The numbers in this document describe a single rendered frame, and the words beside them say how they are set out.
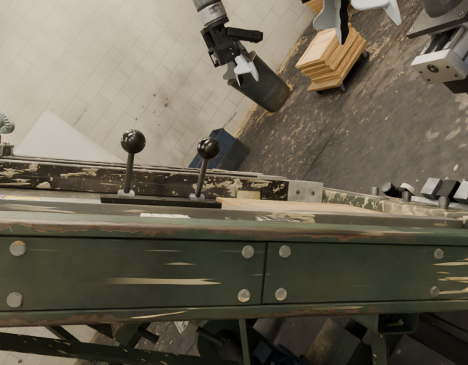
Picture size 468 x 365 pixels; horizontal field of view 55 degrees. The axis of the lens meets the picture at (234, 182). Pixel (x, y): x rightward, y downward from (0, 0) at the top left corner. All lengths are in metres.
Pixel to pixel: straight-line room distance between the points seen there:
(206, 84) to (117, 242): 5.95
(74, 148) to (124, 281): 4.29
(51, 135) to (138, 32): 2.17
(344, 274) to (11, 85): 5.85
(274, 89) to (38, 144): 2.67
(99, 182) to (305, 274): 0.85
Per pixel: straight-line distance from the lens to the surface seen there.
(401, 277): 0.66
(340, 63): 4.34
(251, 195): 1.41
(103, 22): 6.33
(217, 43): 1.35
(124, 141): 0.70
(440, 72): 1.42
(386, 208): 1.25
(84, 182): 1.31
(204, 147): 0.72
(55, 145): 4.78
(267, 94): 5.49
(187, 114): 6.31
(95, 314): 0.52
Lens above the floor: 1.61
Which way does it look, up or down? 18 degrees down
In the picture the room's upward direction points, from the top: 54 degrees counter-clockwise
